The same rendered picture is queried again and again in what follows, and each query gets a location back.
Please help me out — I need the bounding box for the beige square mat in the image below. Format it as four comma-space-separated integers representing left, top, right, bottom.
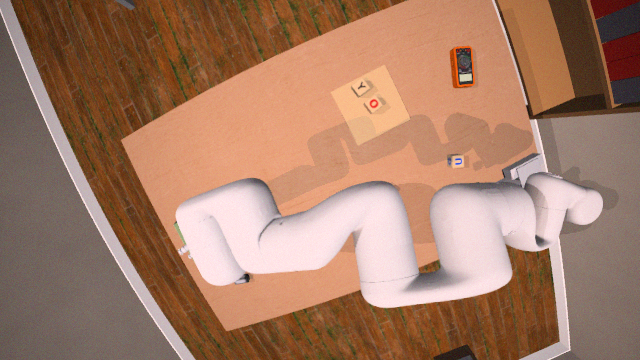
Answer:
331, 65, 410, 146

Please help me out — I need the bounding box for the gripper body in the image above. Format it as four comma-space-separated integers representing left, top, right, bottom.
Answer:
497, 178, 521, 186

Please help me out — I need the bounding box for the beige block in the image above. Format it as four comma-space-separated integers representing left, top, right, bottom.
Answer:
363, 95, 383, 114
447, 154, 464, 168
351, 78, 370, 98

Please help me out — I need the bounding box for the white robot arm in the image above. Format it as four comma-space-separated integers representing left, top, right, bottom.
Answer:
176, 153, 603, 308

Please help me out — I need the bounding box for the orange digital multimeter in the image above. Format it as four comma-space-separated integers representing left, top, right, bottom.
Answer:
450, 46, 475, 88

